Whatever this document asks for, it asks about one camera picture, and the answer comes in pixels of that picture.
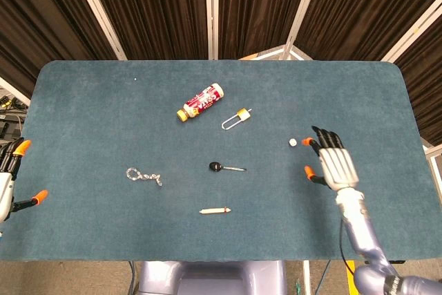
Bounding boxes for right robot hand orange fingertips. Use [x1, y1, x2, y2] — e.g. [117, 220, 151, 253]
[300, 125, 361, 192]

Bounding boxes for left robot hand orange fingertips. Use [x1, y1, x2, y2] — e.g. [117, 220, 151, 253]
[0, 138, 50, 223]

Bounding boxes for brass padlock long shackle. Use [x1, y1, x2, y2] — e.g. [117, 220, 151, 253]
[221, 108, 253, 131]

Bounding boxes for blue velvet tablecloth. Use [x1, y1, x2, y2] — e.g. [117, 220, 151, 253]
[0, 59, 442, 262]

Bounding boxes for white table leg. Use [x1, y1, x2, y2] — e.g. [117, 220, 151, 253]
[302, 260, 311, 295]

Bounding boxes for dark curtain screen panel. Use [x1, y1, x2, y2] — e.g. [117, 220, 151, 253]
[286, 0, 442, 64]
[210, 0, 324, 61]
[68, 0, 213, 61]
[0, 0, 127, 102]
[381, 0, 442, 147]

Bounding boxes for black-headed key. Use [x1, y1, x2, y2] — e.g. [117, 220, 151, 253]
[208, 160, 248, 173]

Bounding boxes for white sausage red band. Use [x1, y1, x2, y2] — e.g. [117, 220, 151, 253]
[199, 206, 232, 216]

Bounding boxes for red Costa drink bottle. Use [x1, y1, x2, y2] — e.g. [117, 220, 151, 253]
[176, 82, 224, 124]

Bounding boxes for purple grey robot torso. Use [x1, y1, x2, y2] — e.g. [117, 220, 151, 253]
[137, 259, 287, 295]

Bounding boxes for black equipment with cables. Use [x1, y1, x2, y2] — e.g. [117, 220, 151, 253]
[0, 93, 30, 140]

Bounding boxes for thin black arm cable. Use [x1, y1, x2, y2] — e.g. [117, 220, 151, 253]
[338, 218, 356, 278]

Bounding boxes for white metal frame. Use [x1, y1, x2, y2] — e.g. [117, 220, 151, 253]
[423, 144, 442, 202]

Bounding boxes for blue cable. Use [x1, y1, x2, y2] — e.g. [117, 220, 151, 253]
[319, 260, 332, 295]

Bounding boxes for grey cable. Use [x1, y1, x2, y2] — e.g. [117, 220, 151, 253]
[128, 260, 137, 295]

